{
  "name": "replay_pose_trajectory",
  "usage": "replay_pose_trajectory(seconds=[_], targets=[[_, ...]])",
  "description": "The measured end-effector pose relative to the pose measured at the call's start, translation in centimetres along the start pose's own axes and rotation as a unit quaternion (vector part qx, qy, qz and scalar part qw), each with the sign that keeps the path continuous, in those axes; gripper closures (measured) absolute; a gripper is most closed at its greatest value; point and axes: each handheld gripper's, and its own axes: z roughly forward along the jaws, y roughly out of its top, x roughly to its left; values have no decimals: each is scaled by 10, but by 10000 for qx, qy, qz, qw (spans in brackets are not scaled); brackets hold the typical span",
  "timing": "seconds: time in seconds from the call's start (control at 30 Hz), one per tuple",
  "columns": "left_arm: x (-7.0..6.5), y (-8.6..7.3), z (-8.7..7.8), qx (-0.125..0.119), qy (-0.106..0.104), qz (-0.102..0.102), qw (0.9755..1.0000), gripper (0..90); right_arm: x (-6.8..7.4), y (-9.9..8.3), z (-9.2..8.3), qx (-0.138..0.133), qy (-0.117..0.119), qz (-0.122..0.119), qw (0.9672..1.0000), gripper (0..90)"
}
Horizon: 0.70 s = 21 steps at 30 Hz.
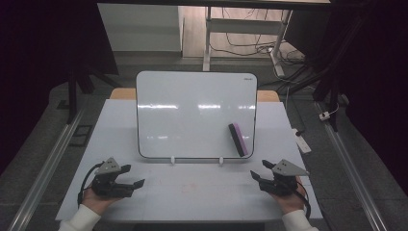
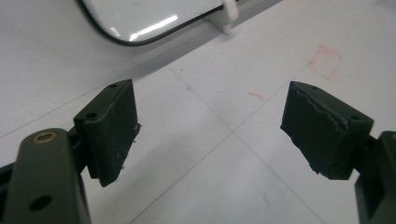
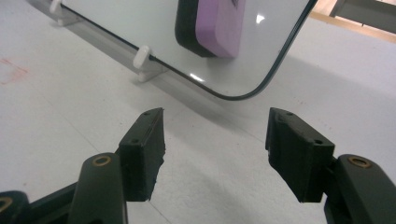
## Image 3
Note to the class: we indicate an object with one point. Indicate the white whiteboard with black rim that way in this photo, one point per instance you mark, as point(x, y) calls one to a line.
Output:
point(140, 21)

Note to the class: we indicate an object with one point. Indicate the white desk frame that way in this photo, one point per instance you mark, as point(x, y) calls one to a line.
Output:
point(364, 14)

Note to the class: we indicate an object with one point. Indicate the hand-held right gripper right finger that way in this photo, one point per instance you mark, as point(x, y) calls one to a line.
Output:
point(299, 155)

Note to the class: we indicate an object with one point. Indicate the white whiteboard stand clip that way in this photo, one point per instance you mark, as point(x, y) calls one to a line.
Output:
point(63, 14)
point(143, 60)

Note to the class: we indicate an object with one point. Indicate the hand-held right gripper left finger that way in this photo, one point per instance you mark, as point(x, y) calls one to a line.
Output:
point(141, 155)

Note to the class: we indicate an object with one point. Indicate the black and purple eraser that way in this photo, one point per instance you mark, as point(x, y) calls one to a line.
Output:
point(211, 28)

